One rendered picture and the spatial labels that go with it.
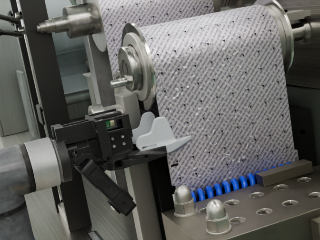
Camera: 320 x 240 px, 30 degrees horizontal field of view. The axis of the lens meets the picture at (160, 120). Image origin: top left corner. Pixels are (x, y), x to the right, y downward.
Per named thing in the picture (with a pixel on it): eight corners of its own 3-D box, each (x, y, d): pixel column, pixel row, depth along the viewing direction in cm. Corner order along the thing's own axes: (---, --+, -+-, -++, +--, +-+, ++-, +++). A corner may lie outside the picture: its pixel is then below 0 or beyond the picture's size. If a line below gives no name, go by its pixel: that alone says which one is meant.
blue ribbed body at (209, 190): (185, 209, 99) (181, 190, 98) (295, 175, 106) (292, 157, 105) (193, 215, 96) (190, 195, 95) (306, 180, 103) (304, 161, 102)
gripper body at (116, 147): (133, 113, 90) (55, 132, 86) (143, 166, 92) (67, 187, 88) (118, 106, 97) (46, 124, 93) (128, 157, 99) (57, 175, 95)
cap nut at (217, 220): (201, 229, 85) (196, 199, 84) (224, 222, 86) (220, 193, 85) (213, 237, 81) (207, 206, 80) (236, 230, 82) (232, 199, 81)
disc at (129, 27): (130, 105, 108) (115, 23, 105) (133, 104, 108) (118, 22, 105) (159, 115, 94) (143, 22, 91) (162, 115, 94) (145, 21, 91)
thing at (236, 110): (171, 185, 98) (152, 75, 95) (293, 150, 106) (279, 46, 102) (172, 185, 98) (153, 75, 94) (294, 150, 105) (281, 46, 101)
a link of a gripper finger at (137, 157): (167, 147, 91) (111, 160, 89) (169, 157, 91) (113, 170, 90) (161, 141, 95) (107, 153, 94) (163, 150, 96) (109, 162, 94)
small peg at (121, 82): (111, 82, 98) (112, 90, 99) (127, 78, 99) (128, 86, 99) (108, 79, 99) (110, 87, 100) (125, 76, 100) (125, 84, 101)
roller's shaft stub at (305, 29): (266, 49, 110) (263, 25, 109) (298, 42, 112) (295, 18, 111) (279, 50, 106) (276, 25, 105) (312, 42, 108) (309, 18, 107)
